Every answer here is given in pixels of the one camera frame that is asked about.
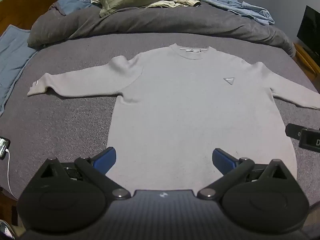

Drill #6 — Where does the wooden headboard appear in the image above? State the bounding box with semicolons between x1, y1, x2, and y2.
0;0;63;37

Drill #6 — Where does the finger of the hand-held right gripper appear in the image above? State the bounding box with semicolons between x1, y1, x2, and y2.
285;123;320;139

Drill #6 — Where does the dark grey duvet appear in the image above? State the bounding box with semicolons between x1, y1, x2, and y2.
27;1;297;58

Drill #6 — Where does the grey bed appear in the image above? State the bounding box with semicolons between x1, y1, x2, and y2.
0;32;320;205

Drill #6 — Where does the black flat screen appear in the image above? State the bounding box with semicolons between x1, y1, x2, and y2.
297;5;320;58

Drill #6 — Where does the light grey sweater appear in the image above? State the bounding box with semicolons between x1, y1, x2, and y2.
27;43;320;193

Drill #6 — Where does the black smartphone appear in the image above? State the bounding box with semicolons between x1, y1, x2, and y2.
0;136;11;160

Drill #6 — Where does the cream crumpled cloth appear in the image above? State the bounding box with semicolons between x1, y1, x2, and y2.
90;0;202;8

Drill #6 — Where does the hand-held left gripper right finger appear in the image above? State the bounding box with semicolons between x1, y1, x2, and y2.
197;148;293;200

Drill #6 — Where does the wooden side furniture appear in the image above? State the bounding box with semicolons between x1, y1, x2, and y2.
294;42;320;80

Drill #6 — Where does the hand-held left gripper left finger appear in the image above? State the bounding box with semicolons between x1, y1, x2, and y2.
37;147;132;200

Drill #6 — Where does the blue cloth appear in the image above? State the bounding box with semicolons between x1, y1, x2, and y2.
49;0;97;15

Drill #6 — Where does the light blue denim shirt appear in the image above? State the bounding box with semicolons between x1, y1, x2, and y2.
199;0;275;25

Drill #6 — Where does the white charging cable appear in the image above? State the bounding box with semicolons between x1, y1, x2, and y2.
5;149;18;200

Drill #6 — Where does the light blue quilted blanket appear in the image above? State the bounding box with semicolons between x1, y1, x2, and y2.
0;24;38;117

